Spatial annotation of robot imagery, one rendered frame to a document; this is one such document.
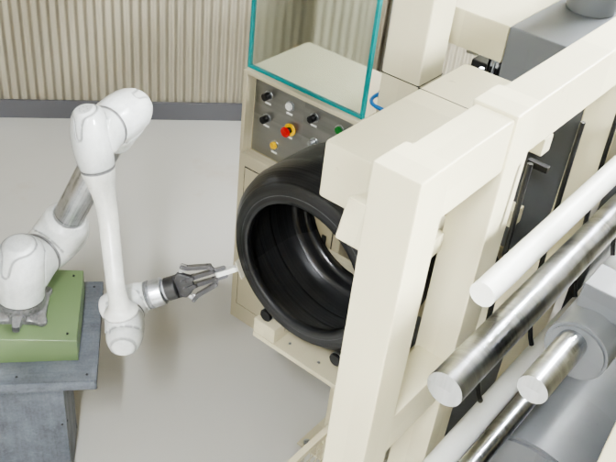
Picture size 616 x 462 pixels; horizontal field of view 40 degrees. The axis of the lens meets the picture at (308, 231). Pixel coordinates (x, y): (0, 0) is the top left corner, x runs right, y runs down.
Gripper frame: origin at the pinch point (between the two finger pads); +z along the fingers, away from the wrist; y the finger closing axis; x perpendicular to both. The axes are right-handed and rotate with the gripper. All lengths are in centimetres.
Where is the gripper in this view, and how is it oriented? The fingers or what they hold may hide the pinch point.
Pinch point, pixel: (226, 270)
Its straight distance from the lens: 264.5
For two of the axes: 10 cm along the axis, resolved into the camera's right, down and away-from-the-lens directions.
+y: 3.0, 9.1, 2.8
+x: 0.2, 2.9, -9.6
